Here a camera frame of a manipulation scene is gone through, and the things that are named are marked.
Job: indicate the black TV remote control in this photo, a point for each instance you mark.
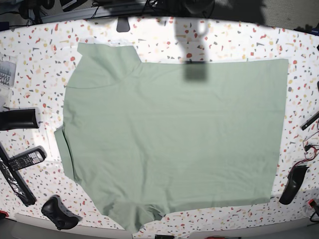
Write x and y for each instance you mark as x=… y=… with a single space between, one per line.
x=29 y=158

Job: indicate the clear plastic parts bag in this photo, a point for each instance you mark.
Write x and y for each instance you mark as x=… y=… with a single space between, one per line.
x=7 y=79

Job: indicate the small black stick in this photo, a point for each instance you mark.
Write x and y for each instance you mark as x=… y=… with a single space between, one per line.
x=308 y=122

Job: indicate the long black bar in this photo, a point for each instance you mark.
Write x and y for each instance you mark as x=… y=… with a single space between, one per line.
x=15 y=181

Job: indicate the black curved handle right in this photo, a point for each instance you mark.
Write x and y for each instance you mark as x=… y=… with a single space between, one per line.
x=295 y=180

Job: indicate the grey monitor stand base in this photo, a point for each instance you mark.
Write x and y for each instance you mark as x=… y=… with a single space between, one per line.
x=123 y=25

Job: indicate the black game controller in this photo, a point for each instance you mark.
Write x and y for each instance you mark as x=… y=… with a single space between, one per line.
x=52 y=211

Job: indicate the green T-shirt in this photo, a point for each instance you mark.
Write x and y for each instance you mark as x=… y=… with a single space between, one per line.
x=147 y=139

